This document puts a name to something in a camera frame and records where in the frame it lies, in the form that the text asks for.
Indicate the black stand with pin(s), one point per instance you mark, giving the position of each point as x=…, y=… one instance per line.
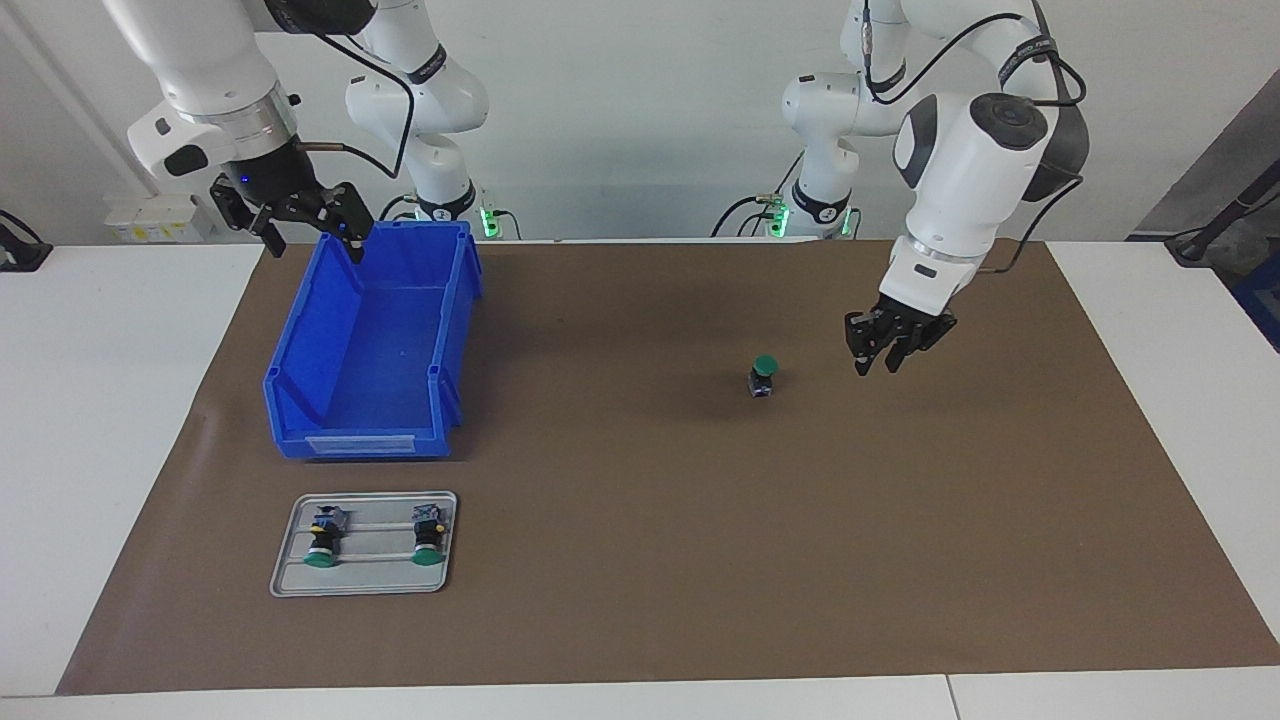
x=1215, y=225

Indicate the white box with labels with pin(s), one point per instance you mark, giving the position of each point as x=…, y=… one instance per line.
x=150, y=220

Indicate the blue plastic storage bin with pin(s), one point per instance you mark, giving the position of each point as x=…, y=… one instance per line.
x=380, y=350

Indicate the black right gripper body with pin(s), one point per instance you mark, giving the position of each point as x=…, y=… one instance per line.
x=268, y=175

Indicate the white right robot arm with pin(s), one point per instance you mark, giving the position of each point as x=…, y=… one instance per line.
x=200, y=60

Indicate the brown table mat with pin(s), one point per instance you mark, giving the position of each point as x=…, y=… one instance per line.
x=700, y=550

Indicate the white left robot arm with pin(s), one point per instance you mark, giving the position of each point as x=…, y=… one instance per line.
x=980, y=150

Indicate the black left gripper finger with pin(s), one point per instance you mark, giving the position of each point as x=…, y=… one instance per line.
x=918, y=338
x=864, y=340

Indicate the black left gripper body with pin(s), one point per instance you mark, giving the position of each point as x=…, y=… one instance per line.
x=908, y=310

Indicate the grey metal tray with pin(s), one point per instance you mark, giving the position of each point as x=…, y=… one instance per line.
x=375, y=575

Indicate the blue crate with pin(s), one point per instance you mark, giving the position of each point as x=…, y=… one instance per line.
x=1262, y=300

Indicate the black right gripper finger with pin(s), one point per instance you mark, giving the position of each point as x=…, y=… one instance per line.
x=250, y=212
x=345, y=215

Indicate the green push button switch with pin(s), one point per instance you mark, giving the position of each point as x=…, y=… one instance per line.
x=322, y=540
x=763, y=375
x=428, y=540

